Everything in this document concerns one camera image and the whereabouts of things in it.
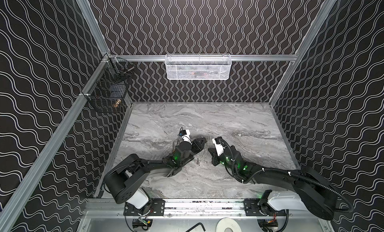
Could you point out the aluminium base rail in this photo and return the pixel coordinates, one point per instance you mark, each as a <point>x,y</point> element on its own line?
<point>177,209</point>

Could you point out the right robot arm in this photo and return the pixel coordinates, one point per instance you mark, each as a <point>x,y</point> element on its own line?
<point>317,194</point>

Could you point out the white tape roll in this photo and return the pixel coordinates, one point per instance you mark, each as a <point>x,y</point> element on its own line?
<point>228,225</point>

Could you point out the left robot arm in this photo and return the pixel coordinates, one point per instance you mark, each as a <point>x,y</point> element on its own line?
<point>124,181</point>

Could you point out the white mesh wall basket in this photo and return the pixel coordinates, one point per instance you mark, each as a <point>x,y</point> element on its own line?
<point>198,66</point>

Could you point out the black allen key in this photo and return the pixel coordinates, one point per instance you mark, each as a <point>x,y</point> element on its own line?
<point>195,226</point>

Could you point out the black wire wall basket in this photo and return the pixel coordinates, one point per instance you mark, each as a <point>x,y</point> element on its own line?
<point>108,93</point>

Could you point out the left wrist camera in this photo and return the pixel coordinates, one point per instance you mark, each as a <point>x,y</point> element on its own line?
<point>185,135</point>

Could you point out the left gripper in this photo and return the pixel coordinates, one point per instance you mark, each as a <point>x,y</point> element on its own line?
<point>194,146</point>

